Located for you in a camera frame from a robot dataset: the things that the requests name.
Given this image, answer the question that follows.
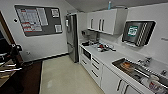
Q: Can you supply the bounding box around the dark coffee machine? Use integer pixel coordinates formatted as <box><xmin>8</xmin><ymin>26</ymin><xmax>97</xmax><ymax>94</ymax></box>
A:
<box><xmin>81</xmin><ymin>29</ymin><xmax>101</xmax><ymax>45</ymax></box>

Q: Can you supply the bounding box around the dark refrigerator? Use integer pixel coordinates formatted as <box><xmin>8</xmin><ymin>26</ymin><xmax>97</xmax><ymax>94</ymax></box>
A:
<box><xmin>64</xmin><ymin>13</ymin><xmax>81</xmax><ymax>64</ymax></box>

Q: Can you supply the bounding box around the white drawer unit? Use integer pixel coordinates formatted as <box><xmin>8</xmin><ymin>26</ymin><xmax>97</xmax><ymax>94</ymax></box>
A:
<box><xmin>89</xmin><ymin>54</ymin><xmax>103</xmax><ymax>87</ymax></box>

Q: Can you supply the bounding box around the small white paper sheet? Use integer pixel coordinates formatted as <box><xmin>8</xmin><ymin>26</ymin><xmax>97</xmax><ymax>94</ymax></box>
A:
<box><xmin>50</xmin><ymin>8</ymin><xmax>61</xmax><ymax>19</ymax></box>
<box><xmin>54</xmin><ymin>23</ymin><xmax>64</xmax><ymax>34</ymax></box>

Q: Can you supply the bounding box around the grey pin board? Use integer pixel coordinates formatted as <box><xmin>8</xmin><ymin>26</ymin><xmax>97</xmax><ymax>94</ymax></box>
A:
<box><xmin>13</xmin><ymin>4</ymin><xmax>64</xmax><ymax>37</ymax></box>

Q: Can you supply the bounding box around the white sink base cabinet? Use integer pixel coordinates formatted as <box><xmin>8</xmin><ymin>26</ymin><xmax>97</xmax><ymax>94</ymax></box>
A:
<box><xmin>100</xmin><ymin>64</ymin><xmax>142</xmax><ymax>94</ymax></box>

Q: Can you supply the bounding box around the orange bowl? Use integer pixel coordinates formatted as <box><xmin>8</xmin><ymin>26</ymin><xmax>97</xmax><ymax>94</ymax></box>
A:
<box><xmin>121</xmin><ymin>61</ymin><xmax>135</xmax><ymax>71</ymax></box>

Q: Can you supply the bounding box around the small pale blue item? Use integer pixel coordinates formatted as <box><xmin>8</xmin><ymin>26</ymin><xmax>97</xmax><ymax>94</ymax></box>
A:
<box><xmin>106</xmin><ymin>0</ymin><xmax>113</xmax><ymax>11</ymax></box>

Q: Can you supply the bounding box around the tall white paper sheet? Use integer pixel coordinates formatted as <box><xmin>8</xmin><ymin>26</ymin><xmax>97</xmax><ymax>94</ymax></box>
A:
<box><xmin>36</xmin><ymin>7</ymin><xmax>49</xmax><ymax>26</ymax></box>

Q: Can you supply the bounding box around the steel paper towel dispenser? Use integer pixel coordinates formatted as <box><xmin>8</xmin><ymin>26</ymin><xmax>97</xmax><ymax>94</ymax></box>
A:
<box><xmin>121</xmin><ymin>20</ymin><xmax>157</xmax><ymax>48</ymax></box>

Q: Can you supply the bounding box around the red white paper sheet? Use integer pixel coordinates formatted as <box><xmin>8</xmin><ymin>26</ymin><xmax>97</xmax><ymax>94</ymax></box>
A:
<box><xmin>21</xmin><ymin>22</ymin><xmax>35</xmax><ymax>34</ymax></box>

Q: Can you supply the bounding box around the steel kitchen sink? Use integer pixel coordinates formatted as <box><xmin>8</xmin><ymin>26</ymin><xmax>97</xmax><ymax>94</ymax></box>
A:
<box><xmin>111</xmin><ymin>57</ymin><xmax>168</xmax><ymax>90</ymax></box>

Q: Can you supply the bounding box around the white calendar sheet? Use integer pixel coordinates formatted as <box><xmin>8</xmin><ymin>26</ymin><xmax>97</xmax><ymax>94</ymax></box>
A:
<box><xmin>19</xmin><ymin>8</ymin><xmax>39</xmax><ymax>24</ymax></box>

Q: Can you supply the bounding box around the white cup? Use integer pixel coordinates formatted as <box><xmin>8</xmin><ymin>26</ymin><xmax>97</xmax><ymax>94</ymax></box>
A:
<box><xmin>146</xmin><ymin>74</ymin><xmax>161</xmax><ymax>91</ymax></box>

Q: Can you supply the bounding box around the small chrome sink fitting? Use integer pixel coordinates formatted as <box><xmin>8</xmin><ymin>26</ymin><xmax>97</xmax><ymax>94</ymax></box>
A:
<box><xmin>160</xmin><ymin>69</ymin><xmax>168</xmax><ymax>77</ymax></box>

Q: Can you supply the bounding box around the white two-door wall cabinet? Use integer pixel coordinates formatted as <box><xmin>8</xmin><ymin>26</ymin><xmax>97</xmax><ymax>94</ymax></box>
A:
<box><xmin>86</xmin><ymin>8</ymin><xmax>128</xmax><ymax>36</ymax></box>

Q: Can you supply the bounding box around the brown wooden door frame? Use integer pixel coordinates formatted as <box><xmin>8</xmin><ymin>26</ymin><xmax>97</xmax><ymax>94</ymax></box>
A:
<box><xmin>0</xmin><ymin>11</ymin><xmax>16</xmax><ymax>46</ymax></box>

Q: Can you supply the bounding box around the small wall label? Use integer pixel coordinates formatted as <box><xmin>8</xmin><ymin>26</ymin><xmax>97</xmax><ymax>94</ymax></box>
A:
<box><xmin>160</xmin><ymin>36</ymin><xmax>168</xmax><ymax>42</ymax></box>

